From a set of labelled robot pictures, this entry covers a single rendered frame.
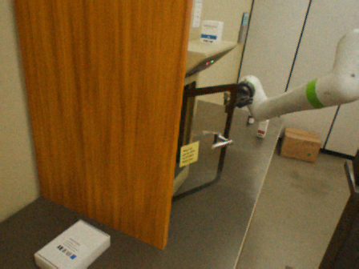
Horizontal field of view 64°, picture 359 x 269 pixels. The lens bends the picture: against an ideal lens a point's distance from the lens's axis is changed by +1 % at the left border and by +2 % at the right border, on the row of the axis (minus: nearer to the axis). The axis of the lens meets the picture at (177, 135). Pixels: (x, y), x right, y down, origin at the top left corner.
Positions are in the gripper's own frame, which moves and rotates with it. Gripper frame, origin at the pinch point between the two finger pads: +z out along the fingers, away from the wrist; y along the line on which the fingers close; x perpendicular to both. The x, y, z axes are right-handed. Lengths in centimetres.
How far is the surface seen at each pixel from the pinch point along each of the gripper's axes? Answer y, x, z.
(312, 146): 50, 106, -239
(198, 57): -0.9, -22.6, 36.9
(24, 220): -46, 33, 57
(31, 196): -54, 33, 47
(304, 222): 53, 128, -121
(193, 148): -3.7, 8.6, 24.1
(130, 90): -14.6, -13.7, 45.0
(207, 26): -5.9, -28.2, 19.0
